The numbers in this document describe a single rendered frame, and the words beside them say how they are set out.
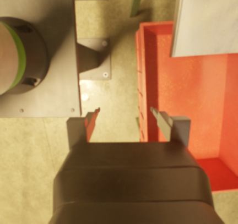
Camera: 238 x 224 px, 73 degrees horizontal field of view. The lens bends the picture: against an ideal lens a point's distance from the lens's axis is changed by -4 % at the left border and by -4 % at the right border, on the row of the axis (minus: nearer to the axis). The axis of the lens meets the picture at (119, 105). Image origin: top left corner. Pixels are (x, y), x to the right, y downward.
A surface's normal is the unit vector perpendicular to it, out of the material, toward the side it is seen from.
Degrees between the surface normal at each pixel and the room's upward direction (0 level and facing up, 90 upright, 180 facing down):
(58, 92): 0
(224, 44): 30
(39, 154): 0
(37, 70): 70
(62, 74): 0
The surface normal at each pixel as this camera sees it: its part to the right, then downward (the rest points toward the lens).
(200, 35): 0.04, 0.70
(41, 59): 0.91, 0.18
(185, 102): 0.00, 0.25
